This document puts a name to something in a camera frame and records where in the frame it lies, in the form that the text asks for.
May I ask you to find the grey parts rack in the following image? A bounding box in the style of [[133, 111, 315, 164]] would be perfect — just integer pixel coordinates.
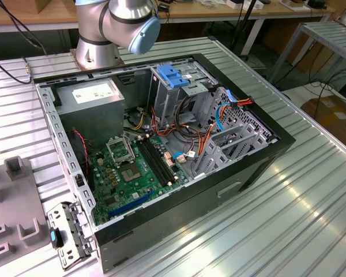
[[0, 155, 54, 269]]

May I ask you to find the wooden desk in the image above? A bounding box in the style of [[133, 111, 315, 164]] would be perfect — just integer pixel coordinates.
[[0, 0, 335, 34]]

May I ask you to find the black cable bundle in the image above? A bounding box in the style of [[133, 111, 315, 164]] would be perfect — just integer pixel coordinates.
[[174, 95, 210, 141]]

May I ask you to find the black stand pole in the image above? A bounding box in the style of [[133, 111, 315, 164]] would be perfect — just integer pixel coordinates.
[[232, 0, 266, 58]]

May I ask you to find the blue data wire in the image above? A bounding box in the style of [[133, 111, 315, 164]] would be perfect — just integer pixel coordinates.
[[215, 89, 238, 133]]

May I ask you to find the black cable silver connector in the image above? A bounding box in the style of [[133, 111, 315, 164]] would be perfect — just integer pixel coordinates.
[[0, 0, 48, 85]]

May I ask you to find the black RAM slot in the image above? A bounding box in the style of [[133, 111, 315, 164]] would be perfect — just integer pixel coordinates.
[[137, 138, 170, 187], [142, 137, 176, 185]]

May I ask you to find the yellow wire bundle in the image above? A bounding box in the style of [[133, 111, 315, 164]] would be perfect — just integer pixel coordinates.
[[131, 111, 148, 131]]

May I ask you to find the metal card retention bracket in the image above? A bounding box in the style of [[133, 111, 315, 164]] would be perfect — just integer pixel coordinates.
[[46, 201, 97, 271]]

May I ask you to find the black latch blue tab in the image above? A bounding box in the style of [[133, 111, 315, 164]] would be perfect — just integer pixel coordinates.
[[48, 227, 65, 249]]

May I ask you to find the orange power wire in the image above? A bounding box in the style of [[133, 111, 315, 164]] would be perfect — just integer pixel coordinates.
[[197, 97, 253, 158]]

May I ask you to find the white box on desk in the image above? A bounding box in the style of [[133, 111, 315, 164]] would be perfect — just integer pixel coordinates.
[[226, 0, 263, 9]]

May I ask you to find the blue expansion slot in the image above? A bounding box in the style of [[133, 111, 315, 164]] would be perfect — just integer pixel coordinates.
[[108, 189, 155, 219]]

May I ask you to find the small blue wire white plug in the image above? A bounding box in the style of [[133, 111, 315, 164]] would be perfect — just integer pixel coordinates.
[[172, 151, 197, 165]]

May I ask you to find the black case fan red wire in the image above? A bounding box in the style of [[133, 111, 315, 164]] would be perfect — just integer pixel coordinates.
[[72, 128, 90, 185]]

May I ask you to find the grey power supply unit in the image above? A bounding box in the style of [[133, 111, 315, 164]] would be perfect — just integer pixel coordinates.
[[55, 78, 125, 151]]

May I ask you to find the grey optical drive cage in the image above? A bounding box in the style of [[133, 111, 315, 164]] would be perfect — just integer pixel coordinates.
[[148, 62, 220, 125]]

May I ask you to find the black floor cable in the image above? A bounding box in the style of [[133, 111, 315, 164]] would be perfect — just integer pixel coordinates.
[[314, 72, 346, 116]]

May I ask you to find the CPU socket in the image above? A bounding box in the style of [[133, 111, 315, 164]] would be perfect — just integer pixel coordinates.
[[119, 164, 144, 183]]

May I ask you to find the metal slat side table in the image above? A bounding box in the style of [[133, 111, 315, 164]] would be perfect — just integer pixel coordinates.
[[269, 21, 346, 84]]

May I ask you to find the blue plastic drive latch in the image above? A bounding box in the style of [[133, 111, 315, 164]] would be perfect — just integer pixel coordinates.
[[156, 65, 190, 89]]

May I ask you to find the red orange wire bundle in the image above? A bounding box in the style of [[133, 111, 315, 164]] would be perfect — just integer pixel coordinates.
[[148, 106, 178, 138]]

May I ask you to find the black open PC case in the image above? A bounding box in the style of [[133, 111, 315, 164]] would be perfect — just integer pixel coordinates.
[[33, 53, 296, 274]]

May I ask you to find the metal socket cover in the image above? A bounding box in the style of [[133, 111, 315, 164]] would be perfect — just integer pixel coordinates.
[[105, 137, 135, 167]]

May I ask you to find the green motherboard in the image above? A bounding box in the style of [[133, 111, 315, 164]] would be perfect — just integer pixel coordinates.
[[88, 134, 190, 227]]

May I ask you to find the brown cardboard box on floor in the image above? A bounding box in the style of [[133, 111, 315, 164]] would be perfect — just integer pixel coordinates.
[[301, 96, 346, 145]]

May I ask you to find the grey perforated disk bay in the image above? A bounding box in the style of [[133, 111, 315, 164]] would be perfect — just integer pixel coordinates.
[[191, 86, 279, 179]]

